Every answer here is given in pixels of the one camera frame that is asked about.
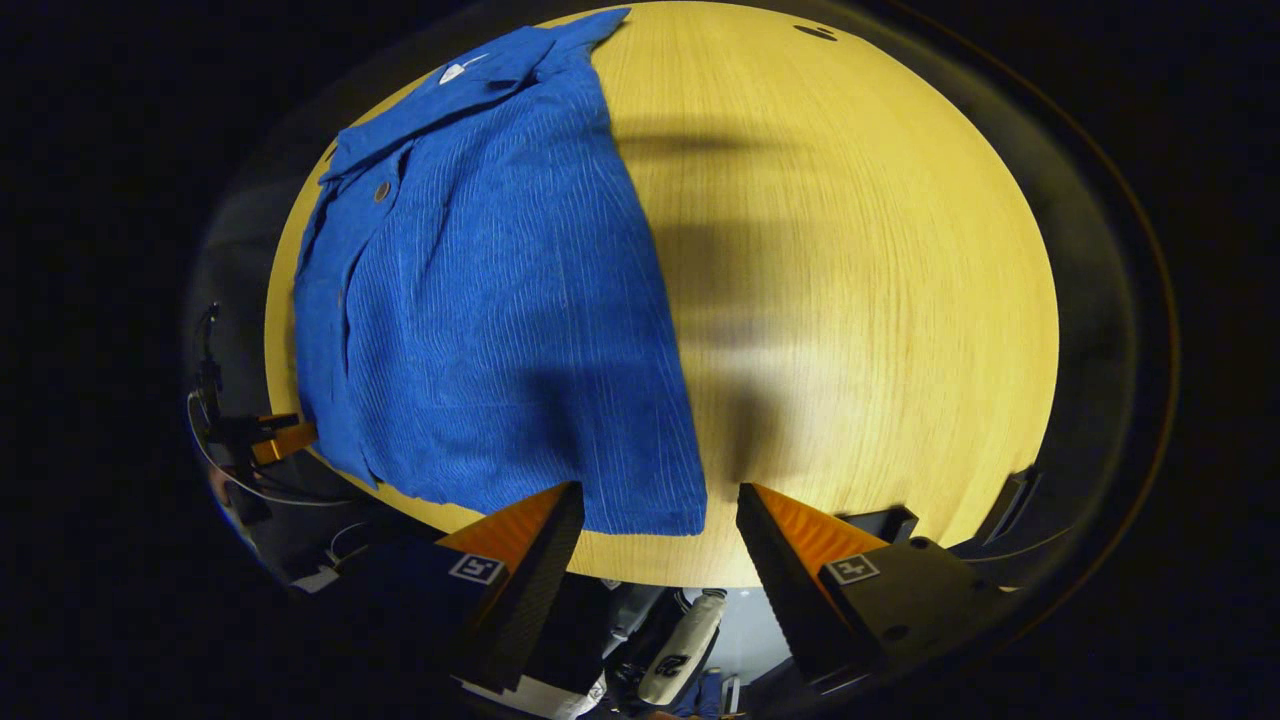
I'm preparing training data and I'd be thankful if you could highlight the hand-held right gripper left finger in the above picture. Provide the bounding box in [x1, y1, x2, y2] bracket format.
[370, 481, 587, 693]

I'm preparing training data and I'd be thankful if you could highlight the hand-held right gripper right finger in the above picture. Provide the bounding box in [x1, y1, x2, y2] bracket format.
[736, 482, 1013, 685]

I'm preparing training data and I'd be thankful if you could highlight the blue corduroy shirt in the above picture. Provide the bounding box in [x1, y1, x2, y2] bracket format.
[292, 8, 709, 537]

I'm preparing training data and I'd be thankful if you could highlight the white paper sheet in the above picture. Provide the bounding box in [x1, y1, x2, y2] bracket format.
[455, 675, 606, 719]

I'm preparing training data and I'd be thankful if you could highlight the white cylindrical object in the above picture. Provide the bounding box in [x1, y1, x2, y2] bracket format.
[638, 590, 728, 706]

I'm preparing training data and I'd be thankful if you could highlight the black angular object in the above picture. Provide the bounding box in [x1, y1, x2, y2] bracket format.
[840, 505, 919, 546]
[985, 465, 1043, 546]

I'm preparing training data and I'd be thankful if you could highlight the thin white cable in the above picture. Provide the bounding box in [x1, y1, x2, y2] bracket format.
[188, 392, 351, 508]

